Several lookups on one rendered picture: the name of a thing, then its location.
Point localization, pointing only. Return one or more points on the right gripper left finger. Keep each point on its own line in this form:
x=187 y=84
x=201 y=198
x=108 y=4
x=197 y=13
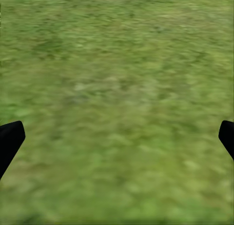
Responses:
x=12 y=136

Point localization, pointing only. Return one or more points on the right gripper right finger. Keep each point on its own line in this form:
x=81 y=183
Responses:
x=226 y=136

